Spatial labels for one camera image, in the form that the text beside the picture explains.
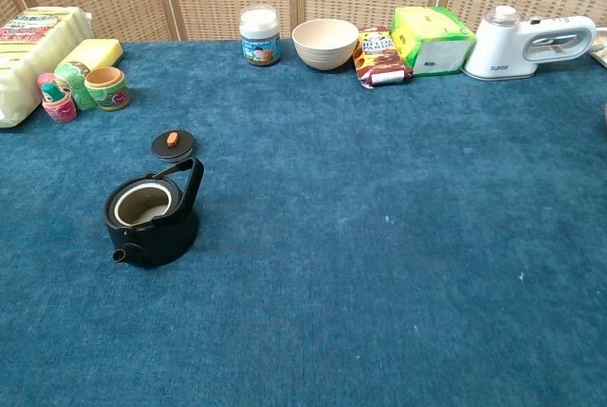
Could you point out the black lid with orange knob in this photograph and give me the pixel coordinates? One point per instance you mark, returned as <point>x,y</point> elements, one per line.
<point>186,145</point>

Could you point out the blue table cloth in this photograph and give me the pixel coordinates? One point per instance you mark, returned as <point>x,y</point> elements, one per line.
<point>332,236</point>

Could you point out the beige bowl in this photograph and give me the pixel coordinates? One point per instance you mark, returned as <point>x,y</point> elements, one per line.
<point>325,46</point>

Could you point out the jar with blue label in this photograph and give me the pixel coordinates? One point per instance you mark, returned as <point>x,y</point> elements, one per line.
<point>260,42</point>

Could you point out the Hello Panda snack box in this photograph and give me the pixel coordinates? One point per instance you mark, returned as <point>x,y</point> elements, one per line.
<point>379,56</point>

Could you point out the green tissue pack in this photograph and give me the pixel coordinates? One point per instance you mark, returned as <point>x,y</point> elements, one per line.
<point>431,37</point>

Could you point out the white handheld garment steamer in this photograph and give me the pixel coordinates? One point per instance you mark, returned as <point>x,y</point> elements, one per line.
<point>498,46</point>

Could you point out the yellow sponge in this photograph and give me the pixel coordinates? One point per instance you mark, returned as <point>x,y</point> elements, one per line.
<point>95,51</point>

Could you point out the pink nesting doll lower half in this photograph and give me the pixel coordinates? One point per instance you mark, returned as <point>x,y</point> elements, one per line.
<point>61,112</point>

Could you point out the green nesting doll upper half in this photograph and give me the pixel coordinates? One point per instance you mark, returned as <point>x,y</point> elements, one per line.
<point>71,76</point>

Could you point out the small green nesting doll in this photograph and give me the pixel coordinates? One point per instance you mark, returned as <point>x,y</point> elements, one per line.
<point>51,92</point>

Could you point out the yellow sponge multipack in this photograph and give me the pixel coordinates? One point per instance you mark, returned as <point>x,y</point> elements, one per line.
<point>28,61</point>

